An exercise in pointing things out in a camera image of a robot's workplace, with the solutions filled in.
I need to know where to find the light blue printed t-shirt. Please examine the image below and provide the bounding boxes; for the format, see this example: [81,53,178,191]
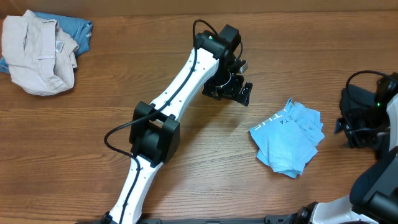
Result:
[249,99,325,179]

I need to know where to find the beige pants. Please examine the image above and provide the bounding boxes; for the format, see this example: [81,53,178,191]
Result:
[1,10,79,96]

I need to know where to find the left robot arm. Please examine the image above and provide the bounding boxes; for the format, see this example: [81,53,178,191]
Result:
[100,25,252,223]

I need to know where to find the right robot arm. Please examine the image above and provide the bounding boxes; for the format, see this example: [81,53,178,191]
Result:
[281,72,397,224]

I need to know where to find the black folded garment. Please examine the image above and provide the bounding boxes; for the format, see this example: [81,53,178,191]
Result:
[340,84,382,128]

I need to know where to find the blue denim jeans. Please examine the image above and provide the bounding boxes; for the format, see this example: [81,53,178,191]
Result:
[1,12,93,74]

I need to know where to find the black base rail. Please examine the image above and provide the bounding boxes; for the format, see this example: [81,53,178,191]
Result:
[74,214,308,224]

